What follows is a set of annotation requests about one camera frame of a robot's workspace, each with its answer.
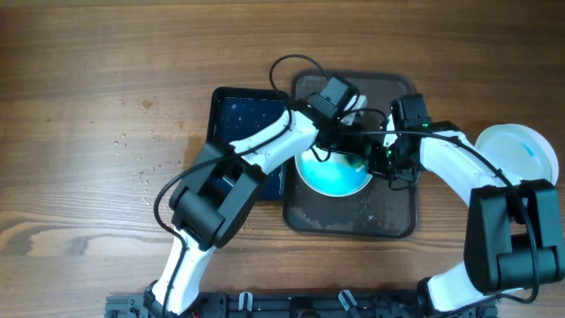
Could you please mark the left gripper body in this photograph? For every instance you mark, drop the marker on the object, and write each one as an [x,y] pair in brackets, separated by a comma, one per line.
[345,142]

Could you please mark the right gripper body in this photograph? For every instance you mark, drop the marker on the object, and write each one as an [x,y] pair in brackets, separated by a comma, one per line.
[387,162]

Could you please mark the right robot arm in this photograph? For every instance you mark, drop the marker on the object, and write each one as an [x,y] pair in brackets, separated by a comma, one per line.
[514,241]

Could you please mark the brown plastic serving tray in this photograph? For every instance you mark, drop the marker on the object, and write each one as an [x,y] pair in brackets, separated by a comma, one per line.
[374,212]

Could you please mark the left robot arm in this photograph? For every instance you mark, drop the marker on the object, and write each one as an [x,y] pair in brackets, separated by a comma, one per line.
[211,200]

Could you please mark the black rectangular water tray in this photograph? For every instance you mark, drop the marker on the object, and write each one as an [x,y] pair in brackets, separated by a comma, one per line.
[237,113]

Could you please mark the green yellow sponge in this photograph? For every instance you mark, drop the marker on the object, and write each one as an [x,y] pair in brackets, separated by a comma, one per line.
[358,165]

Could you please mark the white plate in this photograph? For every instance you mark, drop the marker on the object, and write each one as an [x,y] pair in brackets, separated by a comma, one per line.
[553,164]
[329,174]
[516,149]

